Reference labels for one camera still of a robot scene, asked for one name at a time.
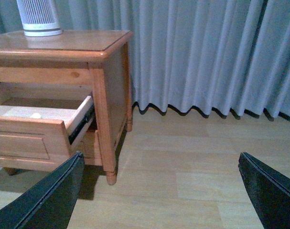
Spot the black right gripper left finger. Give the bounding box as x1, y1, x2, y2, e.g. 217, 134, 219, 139
0, 152, 85, 229

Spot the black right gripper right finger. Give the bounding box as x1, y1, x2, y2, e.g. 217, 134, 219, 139
238, 152, 290, 229

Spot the wooden drawer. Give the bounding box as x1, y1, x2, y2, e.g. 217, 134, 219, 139
76, 130, 102, 166
0, 95, 95, 171

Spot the wooden nightstand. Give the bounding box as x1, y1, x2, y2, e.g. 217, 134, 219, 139
0, 31, 132, 185

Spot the grey pleated curtain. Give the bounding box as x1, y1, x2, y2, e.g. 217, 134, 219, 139
0, 0, 290, 120

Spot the white ribbed table lamp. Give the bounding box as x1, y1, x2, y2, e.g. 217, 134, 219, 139
17, 0, 63, 37

